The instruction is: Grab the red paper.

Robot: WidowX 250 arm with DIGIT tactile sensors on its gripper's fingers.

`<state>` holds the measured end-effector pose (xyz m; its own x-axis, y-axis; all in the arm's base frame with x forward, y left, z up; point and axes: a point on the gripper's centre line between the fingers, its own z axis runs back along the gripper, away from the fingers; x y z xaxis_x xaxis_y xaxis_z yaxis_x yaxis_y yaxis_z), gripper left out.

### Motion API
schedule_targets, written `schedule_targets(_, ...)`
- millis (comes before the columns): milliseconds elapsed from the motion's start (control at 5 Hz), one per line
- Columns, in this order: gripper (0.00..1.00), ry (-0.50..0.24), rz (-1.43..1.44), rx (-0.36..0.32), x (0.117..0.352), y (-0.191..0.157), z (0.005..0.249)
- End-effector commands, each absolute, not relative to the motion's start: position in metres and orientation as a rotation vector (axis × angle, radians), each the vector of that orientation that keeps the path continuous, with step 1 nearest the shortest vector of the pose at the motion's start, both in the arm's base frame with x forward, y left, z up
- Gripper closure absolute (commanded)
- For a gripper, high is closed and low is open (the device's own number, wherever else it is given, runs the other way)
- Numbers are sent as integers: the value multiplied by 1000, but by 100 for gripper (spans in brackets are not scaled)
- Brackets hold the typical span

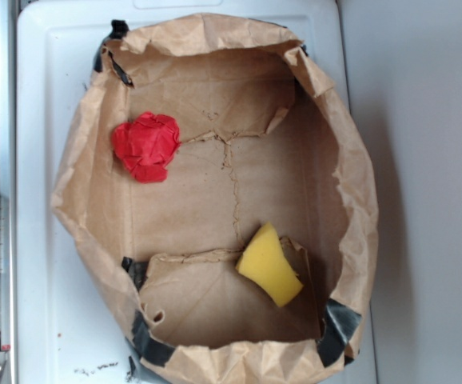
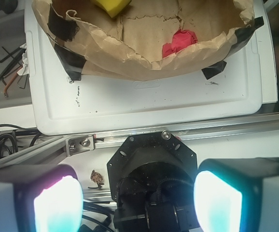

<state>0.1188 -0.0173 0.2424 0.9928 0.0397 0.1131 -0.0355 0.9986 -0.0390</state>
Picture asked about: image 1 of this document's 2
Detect brown paper bag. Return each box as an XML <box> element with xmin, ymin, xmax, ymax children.
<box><xmin>51</xmin><ymin>14</ymin><xmax>378</xmax><ymax>383</ymax></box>

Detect yellow sponge piece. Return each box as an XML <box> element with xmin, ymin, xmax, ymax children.
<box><xmin>236</xmin><ymin>222</ymin><xmax>304</xmax><ymax>307</ymax></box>

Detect white plastic tray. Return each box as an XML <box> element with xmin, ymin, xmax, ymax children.
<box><xmin>13</xmin><ymin>1</ymin><xmax>348</xmax><ymax>383</ymax></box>

